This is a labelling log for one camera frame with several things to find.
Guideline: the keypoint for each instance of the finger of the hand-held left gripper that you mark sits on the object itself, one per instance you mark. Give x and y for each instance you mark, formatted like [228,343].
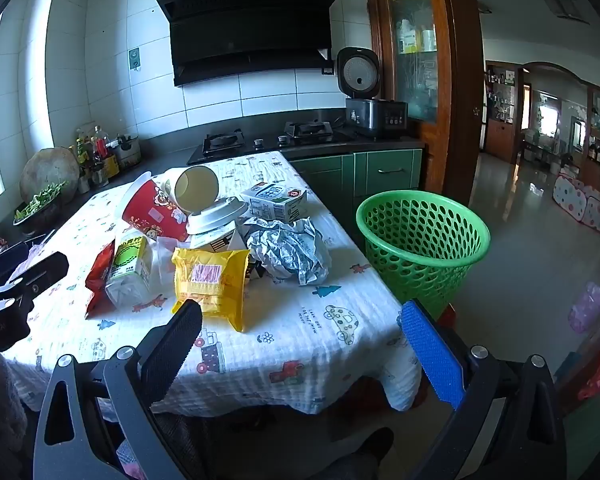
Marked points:
[40,272]

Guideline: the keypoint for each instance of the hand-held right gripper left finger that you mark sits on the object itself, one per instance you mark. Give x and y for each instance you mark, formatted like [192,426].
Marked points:
[172,355]

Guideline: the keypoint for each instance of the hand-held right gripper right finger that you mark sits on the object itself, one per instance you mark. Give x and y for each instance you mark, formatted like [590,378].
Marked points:
[430,350]

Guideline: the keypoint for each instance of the red snack packet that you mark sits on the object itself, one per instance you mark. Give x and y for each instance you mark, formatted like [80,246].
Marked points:
[97,280]

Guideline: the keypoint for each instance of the green plastic basket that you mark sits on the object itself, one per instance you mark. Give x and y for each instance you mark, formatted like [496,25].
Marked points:
[420,270]

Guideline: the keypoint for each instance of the yellow snack packet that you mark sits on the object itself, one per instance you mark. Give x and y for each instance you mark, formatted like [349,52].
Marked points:
[210,280]

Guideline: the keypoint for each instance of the clear green-label bag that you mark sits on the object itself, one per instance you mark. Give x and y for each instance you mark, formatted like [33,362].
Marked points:
[127,260]

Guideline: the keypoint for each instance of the red paper bucket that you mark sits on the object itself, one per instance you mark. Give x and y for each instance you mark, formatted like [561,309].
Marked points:
[147,210]

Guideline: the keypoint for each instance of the white cup lid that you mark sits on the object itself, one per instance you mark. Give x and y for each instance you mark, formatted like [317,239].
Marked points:
[215,215]

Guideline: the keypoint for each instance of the paper cup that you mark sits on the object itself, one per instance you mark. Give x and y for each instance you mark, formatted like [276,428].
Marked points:
[195,187]

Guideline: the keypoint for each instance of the white green milk carton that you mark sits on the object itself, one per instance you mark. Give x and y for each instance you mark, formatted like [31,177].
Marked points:
[275,205]

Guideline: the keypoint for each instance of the dark bowl of greens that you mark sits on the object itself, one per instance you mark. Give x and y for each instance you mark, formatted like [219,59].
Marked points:
[35,212]

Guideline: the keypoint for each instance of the round wooden cutting board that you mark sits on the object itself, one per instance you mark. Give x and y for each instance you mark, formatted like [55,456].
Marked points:
[47,172]

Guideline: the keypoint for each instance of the printed white tablecloth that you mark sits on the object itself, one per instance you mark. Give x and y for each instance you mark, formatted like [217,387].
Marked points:
[290,340]

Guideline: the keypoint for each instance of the group of condiment bottles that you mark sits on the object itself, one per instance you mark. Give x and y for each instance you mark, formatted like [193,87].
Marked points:
[95,155]

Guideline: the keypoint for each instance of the pink plastic bag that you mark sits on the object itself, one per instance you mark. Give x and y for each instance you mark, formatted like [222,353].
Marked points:
[587,307]

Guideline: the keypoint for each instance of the green kitchen cabinet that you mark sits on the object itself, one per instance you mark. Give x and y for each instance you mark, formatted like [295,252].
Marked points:
[390,170]

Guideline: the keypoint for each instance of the pink polka-dot boxes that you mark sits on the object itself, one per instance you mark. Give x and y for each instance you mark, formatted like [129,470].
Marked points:
[580,200]

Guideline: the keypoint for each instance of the black gas stove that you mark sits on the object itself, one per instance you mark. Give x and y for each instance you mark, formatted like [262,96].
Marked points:
[260,144]

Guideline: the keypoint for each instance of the wooden display cabinet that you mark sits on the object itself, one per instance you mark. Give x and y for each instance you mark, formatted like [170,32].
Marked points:
[500,130]

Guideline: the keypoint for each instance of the black rice cooker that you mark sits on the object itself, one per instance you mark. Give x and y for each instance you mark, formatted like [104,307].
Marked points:
[375,115]

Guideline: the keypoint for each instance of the wooden glass door cabinet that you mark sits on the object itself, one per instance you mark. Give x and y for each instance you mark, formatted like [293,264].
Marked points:
[460,85]

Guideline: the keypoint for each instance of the black range hood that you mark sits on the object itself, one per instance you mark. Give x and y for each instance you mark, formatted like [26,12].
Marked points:
[250,25]

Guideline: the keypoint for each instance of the ceiling lamp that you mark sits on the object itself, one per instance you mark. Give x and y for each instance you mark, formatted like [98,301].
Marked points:
[562,7]

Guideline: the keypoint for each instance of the green wall hook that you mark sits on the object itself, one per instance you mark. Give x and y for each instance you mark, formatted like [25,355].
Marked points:
[134,59]

